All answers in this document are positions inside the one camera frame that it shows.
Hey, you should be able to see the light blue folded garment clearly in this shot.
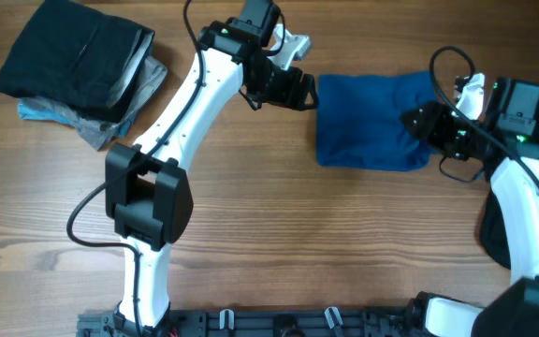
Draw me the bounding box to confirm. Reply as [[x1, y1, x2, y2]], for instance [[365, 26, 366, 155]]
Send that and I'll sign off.
[[18, 101, 137, 138]]

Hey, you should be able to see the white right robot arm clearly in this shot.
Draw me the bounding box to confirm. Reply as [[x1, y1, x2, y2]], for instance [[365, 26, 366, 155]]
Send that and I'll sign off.
[[401, 102, 539, 336]]

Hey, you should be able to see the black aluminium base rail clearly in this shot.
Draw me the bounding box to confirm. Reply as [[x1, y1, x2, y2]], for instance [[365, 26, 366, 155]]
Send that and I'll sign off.
[[76, 306, 439, 337]]

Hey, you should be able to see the grey folded garment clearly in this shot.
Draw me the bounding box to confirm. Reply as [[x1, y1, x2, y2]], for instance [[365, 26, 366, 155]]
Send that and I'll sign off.
[[19, 30, 168, 152]]

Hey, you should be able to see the blue t-shirt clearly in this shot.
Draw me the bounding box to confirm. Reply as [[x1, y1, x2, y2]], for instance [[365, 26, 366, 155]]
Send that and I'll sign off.
[[316, 71, 436, 171]]

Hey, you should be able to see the black folded garment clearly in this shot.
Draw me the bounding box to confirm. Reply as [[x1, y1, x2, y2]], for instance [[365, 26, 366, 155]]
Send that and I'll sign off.
[[0, 0, 154, 108]]

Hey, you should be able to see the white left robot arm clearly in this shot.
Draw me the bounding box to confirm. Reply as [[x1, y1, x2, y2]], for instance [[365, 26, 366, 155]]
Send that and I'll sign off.
[[105, 22, 317, 336]]

